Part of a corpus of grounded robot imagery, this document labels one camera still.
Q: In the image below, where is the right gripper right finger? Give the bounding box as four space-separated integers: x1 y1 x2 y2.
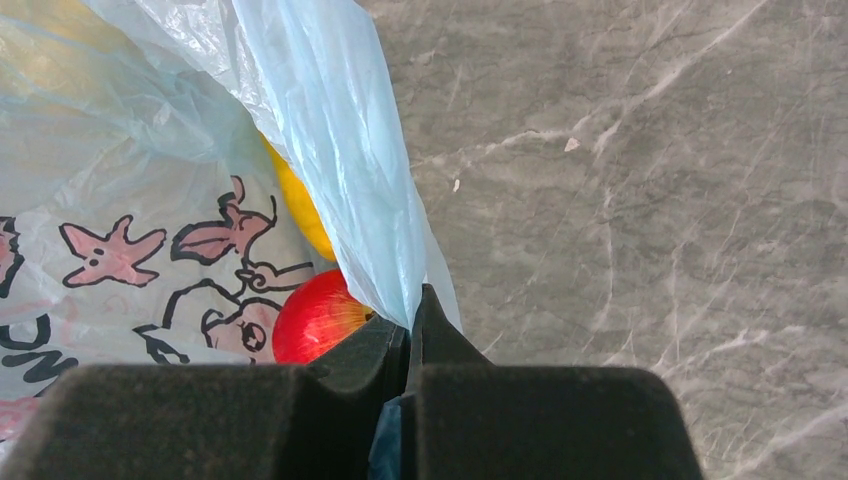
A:
400 285 703 479

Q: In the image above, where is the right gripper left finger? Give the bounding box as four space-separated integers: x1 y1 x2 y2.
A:
1 319 408 479

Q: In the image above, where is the red fake apple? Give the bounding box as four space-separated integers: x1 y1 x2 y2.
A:
271 269 374 364

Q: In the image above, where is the yellow fake starfruit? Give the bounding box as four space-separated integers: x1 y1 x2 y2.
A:
260 135 337 262

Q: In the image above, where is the light blue plastic bag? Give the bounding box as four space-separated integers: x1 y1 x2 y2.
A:
1 1 460 452

